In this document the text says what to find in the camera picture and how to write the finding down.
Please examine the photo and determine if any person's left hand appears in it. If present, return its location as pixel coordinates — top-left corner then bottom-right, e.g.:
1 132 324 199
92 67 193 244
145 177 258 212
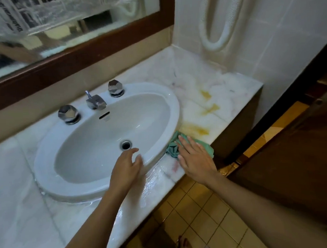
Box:
107 147 145 197

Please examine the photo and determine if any person's right hand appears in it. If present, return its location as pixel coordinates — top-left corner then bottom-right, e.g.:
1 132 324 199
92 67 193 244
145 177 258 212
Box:
175 133 219 187

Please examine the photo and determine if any green cleaning cloth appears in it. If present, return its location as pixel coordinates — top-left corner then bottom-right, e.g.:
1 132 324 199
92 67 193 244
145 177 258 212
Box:
165 129 215 161

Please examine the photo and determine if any person's right forearm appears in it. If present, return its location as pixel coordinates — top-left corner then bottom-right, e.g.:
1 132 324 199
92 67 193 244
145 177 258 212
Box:
204 165 327 248

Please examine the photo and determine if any person's left forearm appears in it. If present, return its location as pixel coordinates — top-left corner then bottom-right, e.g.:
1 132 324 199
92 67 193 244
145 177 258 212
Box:
50 184 138 248

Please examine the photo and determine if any white oval sink basin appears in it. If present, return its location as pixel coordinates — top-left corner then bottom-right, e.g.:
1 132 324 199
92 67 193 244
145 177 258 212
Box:
29 80 185 205

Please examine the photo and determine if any brown vanity cabinet panel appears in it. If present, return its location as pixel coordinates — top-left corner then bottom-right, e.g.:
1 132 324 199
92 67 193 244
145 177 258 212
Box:
207 87 267 161

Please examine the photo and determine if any chrome faucet spout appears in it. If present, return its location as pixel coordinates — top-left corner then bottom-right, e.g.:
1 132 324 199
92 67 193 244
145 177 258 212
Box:
85 89 107 111

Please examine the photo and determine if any chrome faceted faucet knob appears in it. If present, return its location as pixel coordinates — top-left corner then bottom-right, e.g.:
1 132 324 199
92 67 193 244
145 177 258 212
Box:
57 104 81 126
107 79 125 98

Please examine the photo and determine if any person's foot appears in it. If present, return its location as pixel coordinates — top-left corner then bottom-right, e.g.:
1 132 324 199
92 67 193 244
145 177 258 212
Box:
177 235 194 248

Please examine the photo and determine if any dark wooden door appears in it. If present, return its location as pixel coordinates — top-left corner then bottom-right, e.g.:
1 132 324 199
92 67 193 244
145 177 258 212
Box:
223 86 327 245

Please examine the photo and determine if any white ribbed hose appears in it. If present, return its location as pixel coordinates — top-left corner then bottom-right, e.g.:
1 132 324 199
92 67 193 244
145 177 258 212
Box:
197 0 252 52

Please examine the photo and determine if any wooden framed wall mirror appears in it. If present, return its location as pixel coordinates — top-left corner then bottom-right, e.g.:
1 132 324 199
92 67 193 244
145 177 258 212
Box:
0 0 182 116

